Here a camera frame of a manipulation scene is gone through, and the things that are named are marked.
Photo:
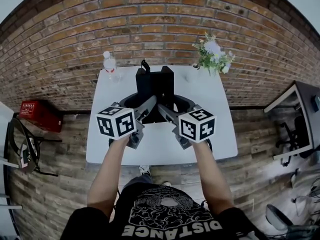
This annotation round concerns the black office chair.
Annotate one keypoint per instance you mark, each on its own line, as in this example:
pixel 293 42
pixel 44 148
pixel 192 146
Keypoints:
pixel 295 134

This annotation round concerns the clear plastic water bottle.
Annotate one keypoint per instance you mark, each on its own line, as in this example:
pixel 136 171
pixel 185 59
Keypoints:
pixel 111 67

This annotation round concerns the person's right forearm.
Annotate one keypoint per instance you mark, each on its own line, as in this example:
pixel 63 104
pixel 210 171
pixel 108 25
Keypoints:
pixel 212 176

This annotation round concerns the white side table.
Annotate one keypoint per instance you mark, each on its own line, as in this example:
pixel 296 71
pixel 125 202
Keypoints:
pixel 5 134

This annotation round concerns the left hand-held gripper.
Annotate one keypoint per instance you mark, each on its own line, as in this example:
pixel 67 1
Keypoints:
pixel 116 124

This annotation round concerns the grey rounded seat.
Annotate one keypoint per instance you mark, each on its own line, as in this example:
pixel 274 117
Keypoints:
pixel 277 216

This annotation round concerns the person's right shoe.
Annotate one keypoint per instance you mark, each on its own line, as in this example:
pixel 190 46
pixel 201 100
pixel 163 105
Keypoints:
pixel 166 184

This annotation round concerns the white vase with flowers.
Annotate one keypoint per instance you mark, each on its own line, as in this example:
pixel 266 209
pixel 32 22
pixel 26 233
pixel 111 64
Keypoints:
pixel 213 55

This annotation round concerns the black box device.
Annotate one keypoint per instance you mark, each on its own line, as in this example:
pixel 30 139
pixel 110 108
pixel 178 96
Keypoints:
pixel 155 84

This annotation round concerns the white-framed desk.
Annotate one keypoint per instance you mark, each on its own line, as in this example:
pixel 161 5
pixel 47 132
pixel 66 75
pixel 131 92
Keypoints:
pixel 303 124

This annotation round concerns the person's left forearm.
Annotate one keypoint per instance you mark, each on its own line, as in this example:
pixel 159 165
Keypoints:
pixel 108 174

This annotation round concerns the black folding chair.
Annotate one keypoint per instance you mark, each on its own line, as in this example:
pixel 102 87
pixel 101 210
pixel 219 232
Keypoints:
pixel 25 144

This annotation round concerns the person's shoe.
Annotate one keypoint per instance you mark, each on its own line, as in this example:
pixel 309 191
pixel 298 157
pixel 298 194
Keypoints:
pixel 166 184
pixel 144 170

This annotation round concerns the person's left shoe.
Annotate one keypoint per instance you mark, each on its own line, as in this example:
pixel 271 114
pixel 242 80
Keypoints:
pixel 144 170

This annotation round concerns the person's black printed t-shirt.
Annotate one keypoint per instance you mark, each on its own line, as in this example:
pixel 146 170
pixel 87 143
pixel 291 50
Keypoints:
pixel 162 216

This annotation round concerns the red cardboard box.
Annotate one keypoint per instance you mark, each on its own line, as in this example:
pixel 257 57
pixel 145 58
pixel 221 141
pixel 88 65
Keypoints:
pixel 41 115

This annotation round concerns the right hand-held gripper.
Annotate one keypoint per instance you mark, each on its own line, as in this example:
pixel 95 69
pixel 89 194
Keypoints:
pixel 197 125

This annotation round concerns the person's dark trousers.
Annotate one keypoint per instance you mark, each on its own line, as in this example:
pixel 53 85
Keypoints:
pixel 140 181

